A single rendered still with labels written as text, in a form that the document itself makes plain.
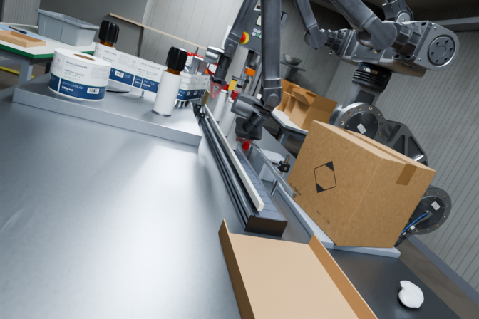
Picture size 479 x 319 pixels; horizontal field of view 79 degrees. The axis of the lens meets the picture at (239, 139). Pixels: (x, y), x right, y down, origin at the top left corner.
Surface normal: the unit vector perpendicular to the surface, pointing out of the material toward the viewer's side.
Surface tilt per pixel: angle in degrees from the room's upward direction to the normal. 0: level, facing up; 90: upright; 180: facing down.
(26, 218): 0
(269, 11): 99
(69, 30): 95
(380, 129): 90
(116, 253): 0
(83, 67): 90
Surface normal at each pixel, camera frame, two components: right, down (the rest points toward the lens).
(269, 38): 0.03, 0.43
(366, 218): 0.36, 0.37
